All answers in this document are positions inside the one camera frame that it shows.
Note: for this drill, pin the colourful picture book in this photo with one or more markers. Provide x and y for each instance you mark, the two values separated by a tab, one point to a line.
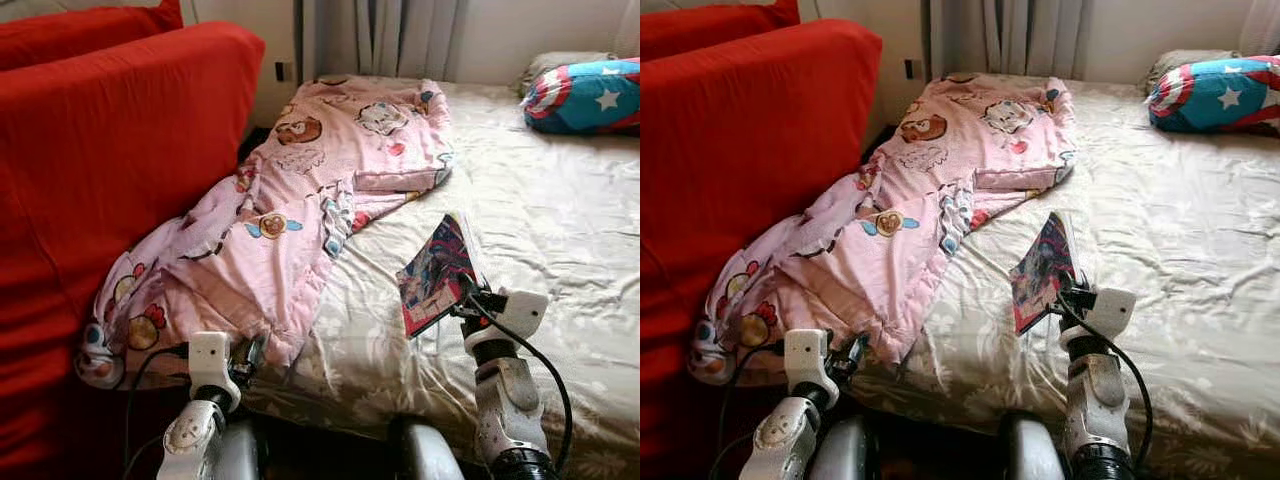
435	275
1040	272

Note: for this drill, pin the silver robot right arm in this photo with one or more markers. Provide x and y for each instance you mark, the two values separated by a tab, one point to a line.
1097	400
508	400

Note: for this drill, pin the silver robot left leg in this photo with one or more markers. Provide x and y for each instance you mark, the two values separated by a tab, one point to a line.
838	455

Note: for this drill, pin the silver robot leg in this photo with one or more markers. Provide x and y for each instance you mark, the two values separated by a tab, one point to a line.
838	455
1030	455
425	455

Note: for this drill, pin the pink cartoon print blanket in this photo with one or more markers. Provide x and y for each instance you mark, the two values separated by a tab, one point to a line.
250	260
870	260

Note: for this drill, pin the bed with white floral sheet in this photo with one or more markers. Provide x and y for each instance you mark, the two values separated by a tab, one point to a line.
560	220
1190	220

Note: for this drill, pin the silver robot right leg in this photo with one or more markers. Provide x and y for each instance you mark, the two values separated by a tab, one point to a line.
1030	455
425	455

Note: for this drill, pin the large red cushion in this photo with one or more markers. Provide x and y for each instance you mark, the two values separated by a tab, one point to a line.
740	200
100	200

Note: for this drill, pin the blue star shield pillow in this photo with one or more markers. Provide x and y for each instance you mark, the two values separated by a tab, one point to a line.
590	100
1215	98

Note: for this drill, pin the grey pillow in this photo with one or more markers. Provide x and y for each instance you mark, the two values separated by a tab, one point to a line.
1175	63
550	65

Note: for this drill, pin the grey curtain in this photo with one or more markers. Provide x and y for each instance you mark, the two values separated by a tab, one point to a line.
1010	35
380	35

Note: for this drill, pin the flat red cushion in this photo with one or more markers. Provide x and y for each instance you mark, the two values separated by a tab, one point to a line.
80	30
710	25

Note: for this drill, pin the black wall socket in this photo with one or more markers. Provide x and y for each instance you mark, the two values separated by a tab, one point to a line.
285	72
914	69

